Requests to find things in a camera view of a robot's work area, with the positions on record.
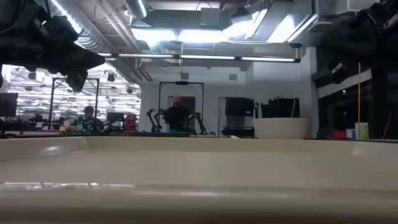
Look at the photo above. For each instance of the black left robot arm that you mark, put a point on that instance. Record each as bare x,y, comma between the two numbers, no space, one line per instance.
18,37

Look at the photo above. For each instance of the silver ventilation duct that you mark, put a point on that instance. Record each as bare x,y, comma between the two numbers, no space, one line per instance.
136,7

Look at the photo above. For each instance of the beige plastic tray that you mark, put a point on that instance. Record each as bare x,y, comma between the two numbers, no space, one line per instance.
199,168

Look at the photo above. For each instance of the grey ceiling unit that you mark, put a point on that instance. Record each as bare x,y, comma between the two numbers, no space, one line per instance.
210,17

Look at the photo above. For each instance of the person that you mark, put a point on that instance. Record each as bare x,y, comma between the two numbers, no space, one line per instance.
178,115
88,119

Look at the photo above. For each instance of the red chair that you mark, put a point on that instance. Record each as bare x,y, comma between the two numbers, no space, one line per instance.
130,122

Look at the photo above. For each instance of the green plastic container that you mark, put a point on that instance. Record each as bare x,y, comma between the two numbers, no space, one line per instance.
362,130

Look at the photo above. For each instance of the red rod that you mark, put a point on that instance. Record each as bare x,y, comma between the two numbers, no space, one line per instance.
387,126

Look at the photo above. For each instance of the computer monitor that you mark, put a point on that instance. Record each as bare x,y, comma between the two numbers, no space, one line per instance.
7,104

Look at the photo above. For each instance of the white and blue box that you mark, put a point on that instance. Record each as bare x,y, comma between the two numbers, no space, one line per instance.
350,133

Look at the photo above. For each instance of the black gantry frame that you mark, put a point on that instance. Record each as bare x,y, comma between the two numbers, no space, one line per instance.
181,82
93,79

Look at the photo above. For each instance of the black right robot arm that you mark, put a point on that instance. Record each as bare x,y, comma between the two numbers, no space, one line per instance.
387,28

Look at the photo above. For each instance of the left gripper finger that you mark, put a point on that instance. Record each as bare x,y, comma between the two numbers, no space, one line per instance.
77,81
91,60

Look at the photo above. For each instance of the white ridged bowl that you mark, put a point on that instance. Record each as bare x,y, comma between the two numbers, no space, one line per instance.
281,128

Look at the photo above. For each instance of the television on rolling stand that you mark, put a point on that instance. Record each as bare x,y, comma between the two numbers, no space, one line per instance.
239,107

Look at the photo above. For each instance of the black background robot arm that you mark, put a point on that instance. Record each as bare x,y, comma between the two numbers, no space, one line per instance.
197,121
154,119

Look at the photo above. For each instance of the long ceiling light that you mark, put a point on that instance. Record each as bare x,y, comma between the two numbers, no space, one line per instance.
205,57

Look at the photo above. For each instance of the black folded panels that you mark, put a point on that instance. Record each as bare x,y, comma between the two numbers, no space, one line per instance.
281,108

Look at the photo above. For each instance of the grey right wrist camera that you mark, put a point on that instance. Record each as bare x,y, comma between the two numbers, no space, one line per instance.
337,73

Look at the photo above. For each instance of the red box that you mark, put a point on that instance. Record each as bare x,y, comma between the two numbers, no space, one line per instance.
339,134

